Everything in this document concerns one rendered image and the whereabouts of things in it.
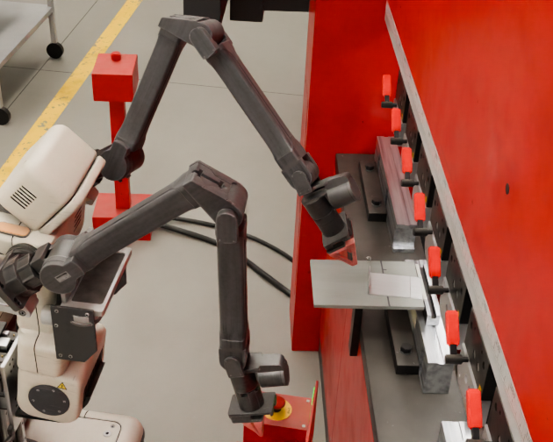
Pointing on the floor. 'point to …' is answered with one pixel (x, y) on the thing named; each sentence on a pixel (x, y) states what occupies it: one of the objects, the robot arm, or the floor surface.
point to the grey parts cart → (11, 39)
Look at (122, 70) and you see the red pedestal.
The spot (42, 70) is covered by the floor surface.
